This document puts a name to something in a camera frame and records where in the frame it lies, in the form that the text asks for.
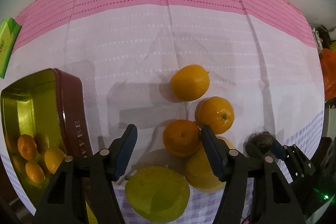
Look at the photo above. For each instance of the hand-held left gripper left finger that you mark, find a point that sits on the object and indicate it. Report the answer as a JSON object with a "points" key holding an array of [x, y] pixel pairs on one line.
{"points": [[126, 155]]}

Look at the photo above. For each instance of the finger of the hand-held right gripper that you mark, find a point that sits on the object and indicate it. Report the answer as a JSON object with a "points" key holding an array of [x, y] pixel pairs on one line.
{"points": [[251, 149], [278, 149]]}

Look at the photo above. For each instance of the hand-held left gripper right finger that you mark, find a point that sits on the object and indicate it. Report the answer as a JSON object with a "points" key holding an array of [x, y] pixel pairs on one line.
{"points": [[214, 158]]}

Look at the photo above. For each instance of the dark brown passion fruit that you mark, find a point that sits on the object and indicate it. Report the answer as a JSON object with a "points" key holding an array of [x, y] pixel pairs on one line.
{"points": [[262, 141]]}

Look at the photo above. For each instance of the pale yellow pear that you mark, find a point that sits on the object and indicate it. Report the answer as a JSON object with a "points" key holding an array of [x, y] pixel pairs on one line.
{"points": [[199, 174]]}

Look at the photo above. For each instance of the small mandarin orange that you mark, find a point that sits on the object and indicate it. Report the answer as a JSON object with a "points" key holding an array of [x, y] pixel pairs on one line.
{"points": [[27, 146], [215, 115], [189, 82], [35, 172], [181, 137]]}

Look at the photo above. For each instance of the green pear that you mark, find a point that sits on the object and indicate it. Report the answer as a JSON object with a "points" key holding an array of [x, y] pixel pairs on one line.
{"points": [[157, 192]]}

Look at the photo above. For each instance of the smooth yellow-orange citrus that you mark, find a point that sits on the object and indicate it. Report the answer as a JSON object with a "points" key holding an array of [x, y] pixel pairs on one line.
{"points": [[53, 159]]}

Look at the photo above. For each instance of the red and gold tin box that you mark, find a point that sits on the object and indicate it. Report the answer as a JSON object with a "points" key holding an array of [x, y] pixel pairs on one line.
{"points": [[71, 108]]}

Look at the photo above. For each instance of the orange plastic bag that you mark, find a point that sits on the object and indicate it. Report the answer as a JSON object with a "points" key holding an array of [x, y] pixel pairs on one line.
{"points": [[329, 74]]}

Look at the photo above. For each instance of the pink and purple checked tablecloth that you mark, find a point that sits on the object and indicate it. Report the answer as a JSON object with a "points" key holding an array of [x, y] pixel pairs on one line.
{"points": [[131, 43]]}

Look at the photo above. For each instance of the shiny clear wrapper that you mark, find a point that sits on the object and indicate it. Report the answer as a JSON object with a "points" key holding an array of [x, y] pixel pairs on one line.
{"points": [[319, 37]]}

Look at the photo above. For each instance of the green tissue pack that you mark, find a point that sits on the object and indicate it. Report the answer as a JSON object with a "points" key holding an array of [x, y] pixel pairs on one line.
{"points": [[8, 43]]}

